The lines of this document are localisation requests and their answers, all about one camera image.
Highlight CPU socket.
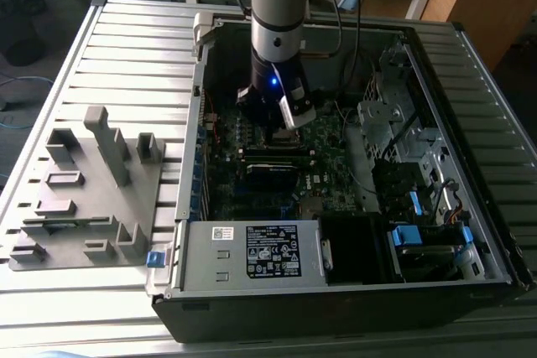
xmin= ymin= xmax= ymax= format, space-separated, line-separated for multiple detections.
xmin=262 ymin=127 xmax=306 ymax=150

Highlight black RAM slot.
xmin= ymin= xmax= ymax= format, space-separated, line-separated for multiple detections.
xmin=244 ymin=144 xmax=310 ymax=155
xmin=245 ymin=153 xmax=315 ymax=165

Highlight black graphics card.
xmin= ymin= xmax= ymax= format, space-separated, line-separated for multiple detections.
xmin=245 ymin=163 xmax=301 ymax=195

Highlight silver metal disk bay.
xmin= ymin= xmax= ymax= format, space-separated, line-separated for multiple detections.
xmin=356 ymin=37 xmax=454 ymax=191

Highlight green motherboard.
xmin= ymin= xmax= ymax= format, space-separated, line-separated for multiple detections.
xmin=203 ymin=97 xmax=378 ymax=223

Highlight square chipset heatsink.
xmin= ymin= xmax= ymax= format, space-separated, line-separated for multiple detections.
xmin=300 ymin=196 xmax=324 ymax=216

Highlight silver power supply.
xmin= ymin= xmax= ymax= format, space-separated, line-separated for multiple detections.
xmin=180 ymin=219 xmax=328 ymax=292

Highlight grey parts rack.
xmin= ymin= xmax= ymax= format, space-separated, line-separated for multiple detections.
xmin=7 ymin=105 xmax=168 ymax=272

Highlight blue disk carrier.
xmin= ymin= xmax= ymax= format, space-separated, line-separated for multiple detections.
xmin=388 ymin=225 xmax=423 ymax=246

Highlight wooden cabinet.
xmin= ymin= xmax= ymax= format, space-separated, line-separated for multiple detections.
xmin=421 ymin=0 xmax=537 ymax=70

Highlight green RAM stick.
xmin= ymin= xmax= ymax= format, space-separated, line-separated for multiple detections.
xmin=44 ymin=218 xmax=112 ymax=231

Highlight black hard disk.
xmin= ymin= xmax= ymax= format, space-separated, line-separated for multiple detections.
xmin=396 ymin=244 xmax=458 ymax=282

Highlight black PC case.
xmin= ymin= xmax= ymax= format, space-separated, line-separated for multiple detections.
xmin=144 ymin=12 xmax=536 ymax=345

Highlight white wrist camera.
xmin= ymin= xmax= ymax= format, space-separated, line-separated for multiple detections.
xmin=278 ymin=83 xmax=318 ymax=131

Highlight grey case handle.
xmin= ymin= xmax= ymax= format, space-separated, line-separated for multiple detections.
xmin=191 ymin=13 xmax=215 ymax=57

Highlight black looped wire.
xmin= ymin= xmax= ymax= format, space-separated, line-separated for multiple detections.
xmin=341 ymin=44 xmax=378 ymax=101

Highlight blue floor cable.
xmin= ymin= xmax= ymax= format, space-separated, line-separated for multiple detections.
xmin=0 ymin=75 xmax=55 ymax=131

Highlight multicoloured power wires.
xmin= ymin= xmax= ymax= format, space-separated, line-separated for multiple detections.
xmin=445 ymin=205 xmax=470 ymax=226

